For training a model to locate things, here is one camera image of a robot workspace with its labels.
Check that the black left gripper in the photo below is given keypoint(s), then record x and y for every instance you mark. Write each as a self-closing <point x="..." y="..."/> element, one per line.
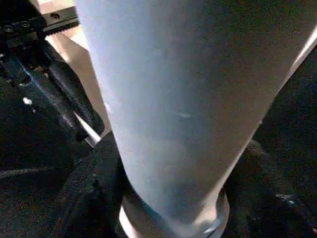
<point x="19" y="37"/>

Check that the black work mat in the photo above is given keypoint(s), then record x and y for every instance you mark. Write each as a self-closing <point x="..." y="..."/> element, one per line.
<point x="29" y="153"/>

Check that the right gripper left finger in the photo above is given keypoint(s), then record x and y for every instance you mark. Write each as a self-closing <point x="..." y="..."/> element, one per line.
<point x="94" y="193"/>

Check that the white plastic table leg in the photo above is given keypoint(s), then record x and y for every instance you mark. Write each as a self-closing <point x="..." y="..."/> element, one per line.
<point x="185" y="99"/>

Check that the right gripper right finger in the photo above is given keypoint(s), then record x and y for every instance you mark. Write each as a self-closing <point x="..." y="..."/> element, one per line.
<point x="267" y="203"/>

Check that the white plastic table top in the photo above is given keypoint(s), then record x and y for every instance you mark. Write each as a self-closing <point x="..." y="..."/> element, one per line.
<point x="79" y="62"/>

